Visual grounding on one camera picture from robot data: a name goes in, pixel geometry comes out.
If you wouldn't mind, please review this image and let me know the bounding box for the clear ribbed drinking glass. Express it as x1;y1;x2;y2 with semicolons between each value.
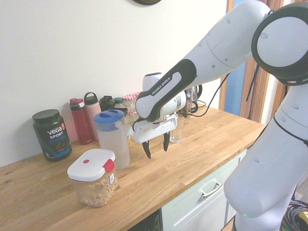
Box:
169;114;185;144

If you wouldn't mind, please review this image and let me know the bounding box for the pink bottle with black cap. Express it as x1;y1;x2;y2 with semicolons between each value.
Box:
83;92;103;141

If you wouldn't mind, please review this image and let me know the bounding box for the translucent pitcher with blue lid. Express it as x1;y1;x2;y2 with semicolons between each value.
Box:
93;109;132;171

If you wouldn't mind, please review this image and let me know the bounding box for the dark red water bottle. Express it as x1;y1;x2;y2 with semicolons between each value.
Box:
69;97;93;145

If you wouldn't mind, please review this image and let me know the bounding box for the black Vega protein tub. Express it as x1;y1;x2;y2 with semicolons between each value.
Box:
32;109;73;162

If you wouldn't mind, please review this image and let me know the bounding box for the metal drawer handle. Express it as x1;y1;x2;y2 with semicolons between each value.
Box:
199;181;223;198

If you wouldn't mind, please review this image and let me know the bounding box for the black glass-front appliance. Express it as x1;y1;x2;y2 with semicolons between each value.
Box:
125;209;161;231

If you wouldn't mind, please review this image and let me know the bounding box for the cereal container with white lid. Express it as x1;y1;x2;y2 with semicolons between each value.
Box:
67;148;119;208

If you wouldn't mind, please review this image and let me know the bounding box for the pale green cabinet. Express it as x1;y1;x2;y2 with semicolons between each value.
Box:
161;149;248;231

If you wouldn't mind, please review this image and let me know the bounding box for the clear bottle with green cap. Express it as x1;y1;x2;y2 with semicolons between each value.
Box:
113;97;125;109

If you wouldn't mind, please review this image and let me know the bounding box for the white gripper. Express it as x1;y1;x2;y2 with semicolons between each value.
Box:
133;115;178;160

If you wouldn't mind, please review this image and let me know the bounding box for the stainless steel kettle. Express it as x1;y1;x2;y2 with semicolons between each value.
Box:
185;84;203;102

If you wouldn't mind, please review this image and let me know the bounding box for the black camera cable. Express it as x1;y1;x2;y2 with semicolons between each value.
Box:
137;9;308;148

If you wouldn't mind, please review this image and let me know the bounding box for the black wall clock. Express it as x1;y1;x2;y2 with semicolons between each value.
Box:
131;0;162;5

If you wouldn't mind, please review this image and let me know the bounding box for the black coiled cable bundle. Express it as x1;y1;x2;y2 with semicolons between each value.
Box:
283;201;308;231

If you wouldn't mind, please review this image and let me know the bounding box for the black shaker bottle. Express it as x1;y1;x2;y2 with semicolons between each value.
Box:
99;95;116;113

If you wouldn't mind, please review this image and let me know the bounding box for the wooden door frame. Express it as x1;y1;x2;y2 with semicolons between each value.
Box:
226;0;287;126

